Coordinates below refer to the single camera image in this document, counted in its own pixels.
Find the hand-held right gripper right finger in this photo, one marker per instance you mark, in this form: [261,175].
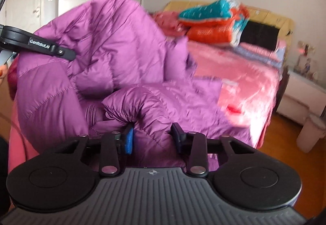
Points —
[179,139]

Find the white nightstand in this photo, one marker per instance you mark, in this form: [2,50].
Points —
[298,97]

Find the wall socket with charger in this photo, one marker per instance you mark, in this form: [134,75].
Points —
[304,49]

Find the yellow covered headboard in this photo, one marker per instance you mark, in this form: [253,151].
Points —
[267,14]

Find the teal and orange quilt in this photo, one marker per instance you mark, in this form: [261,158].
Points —
[211,34]

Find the white door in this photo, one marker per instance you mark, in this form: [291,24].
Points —
[25,6]

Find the crimson down jacket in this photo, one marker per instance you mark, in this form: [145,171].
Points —
[11,82]

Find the person's left hand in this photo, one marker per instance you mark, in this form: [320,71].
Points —
[2,72]

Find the purple down jacket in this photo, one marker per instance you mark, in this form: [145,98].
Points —
[114,44]

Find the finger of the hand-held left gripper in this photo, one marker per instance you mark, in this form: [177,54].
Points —
[51,48]

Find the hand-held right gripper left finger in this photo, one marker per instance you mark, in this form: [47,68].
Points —
[129,141]

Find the pink folded love print blanket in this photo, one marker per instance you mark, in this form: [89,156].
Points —
[168,22]

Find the pink heart print blanket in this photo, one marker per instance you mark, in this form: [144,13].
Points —
[242,79]

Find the folded pastel blankets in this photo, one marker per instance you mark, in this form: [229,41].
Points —
[262,55]

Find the pale pink trash bin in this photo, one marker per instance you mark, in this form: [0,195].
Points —
[309,135]

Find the photo frame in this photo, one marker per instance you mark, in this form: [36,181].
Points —
[305,65]

